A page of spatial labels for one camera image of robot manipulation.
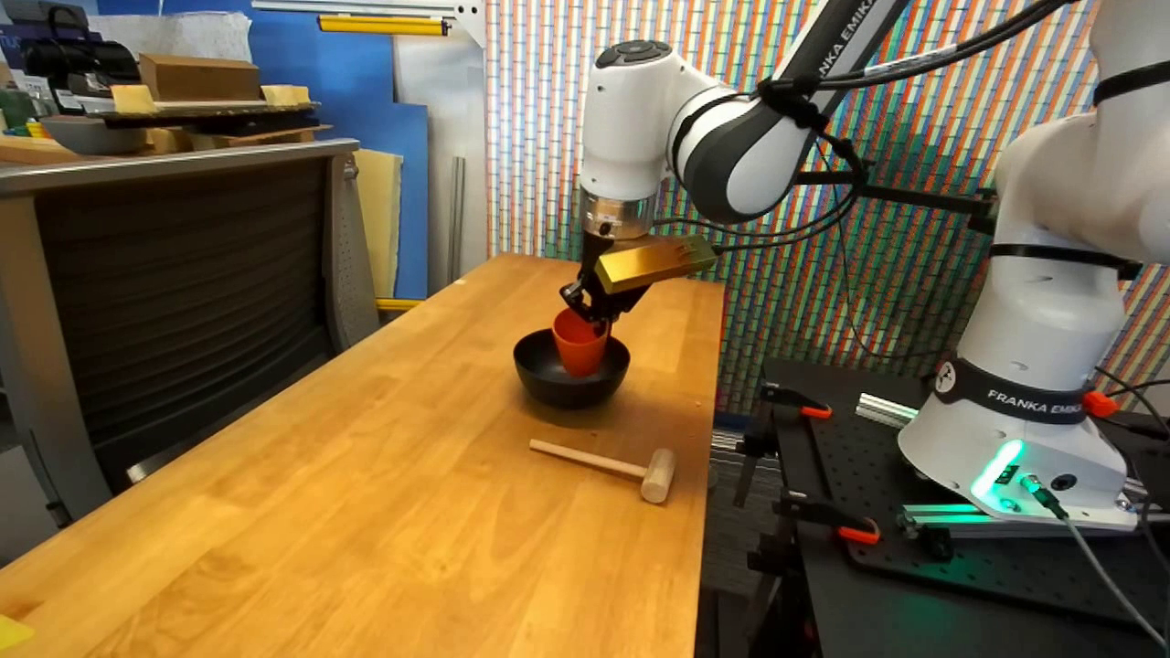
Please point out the orange plastic cup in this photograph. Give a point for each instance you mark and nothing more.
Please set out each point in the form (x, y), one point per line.
(580, 347)

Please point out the black bowl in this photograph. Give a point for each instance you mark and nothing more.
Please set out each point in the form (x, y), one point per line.
(550, 382)

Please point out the grey metal cabinet desk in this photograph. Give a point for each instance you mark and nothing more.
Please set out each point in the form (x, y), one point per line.
(185, 304)

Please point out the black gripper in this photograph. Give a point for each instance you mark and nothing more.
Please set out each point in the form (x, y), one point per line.
(604, 261)

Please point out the yellow foam board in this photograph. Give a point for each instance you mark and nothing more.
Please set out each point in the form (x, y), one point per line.
(377, 219)

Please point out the silver metal rail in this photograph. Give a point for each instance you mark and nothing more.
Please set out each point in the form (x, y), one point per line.
(1034, 522)

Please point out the black equipment pile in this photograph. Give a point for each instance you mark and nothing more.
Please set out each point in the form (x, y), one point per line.
(67, 48)

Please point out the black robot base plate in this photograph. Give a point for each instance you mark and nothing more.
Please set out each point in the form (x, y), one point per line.
(975, 598)

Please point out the black orange clamp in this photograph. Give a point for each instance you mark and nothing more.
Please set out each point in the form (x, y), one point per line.
(797, 403)
(1116, 407)
(833, 517)

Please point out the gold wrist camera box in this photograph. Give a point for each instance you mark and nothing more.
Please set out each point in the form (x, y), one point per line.
(667, 261)

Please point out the blue wall board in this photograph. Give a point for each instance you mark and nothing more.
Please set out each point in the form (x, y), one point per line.
(368, 84)

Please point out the yellow spirit level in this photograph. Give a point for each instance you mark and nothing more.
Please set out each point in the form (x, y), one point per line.
(381, 22)

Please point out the cardboard box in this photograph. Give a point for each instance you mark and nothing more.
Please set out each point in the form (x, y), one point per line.
(201, 77)

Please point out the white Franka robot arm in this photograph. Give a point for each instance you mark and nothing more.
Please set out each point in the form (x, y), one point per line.
(1046, 329)

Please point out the silver metal block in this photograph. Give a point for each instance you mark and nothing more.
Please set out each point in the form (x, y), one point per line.
(884, 410)

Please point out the wooden mallet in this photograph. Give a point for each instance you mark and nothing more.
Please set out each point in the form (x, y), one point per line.
(656, 477)

